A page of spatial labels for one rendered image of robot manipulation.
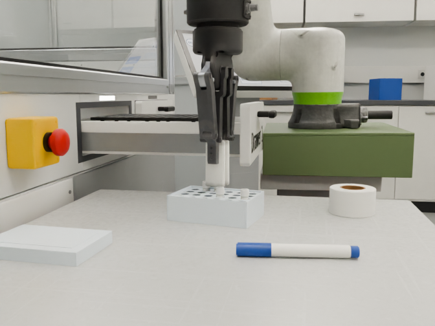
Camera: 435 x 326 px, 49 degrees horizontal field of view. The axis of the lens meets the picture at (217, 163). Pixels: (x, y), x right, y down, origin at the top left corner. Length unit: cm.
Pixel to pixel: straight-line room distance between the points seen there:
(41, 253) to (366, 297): 34
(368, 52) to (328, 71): 350
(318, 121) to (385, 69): 349
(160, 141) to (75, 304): 49
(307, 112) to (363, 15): 319
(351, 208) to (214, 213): 21
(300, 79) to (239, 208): 62
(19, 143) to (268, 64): 70
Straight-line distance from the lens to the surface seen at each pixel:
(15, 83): 76
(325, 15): 433
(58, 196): 88
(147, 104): 126
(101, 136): 93
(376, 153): 113
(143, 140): 90
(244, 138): 84
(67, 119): 90
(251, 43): 122
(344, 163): 112
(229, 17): 70
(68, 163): 90
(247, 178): 203
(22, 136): 72
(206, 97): 69
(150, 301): 45
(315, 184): 116
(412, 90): 478
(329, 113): 122
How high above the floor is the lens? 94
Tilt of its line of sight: 8 degrees down
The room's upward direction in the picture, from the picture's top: straight up
